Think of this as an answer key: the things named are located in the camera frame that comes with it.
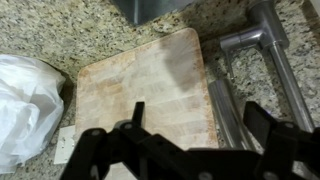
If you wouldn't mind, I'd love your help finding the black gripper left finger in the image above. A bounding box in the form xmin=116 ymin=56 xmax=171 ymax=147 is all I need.
xmin=59 ymin=100 xmax=188 ymax=180

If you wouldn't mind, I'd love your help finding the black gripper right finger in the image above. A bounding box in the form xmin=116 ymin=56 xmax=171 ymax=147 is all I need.
xmin=242 ymin=99 xmax=320 ymax=180

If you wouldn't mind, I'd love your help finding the brushed steel tap faucet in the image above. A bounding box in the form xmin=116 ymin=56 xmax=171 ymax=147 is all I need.
xmin=208 ymin=0 xmax=317 ymax=153

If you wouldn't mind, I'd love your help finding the small white outlet plate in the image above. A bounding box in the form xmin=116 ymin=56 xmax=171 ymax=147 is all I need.
xmin=53 ymin=124 xmax=77 ymax=165

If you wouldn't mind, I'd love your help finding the white plastic bag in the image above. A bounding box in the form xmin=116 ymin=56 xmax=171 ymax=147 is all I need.
xmin=0 ymin=54 xmax=67 ymax=175

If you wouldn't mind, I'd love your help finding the wooden butcher block cutting board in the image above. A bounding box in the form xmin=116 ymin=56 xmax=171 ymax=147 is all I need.
xmin=74 ymin=27 xmax=220 ymax=180

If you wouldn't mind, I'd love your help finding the white soap dispenser bottle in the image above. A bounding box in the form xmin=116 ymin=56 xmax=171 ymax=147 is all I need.
xmin=308 ymin=0 xmax=320 ymax=17

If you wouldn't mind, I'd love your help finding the stainless steel sink basin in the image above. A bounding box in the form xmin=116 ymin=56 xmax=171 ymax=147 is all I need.
xmin=111 ymin=0 xmax=198 ymax=27

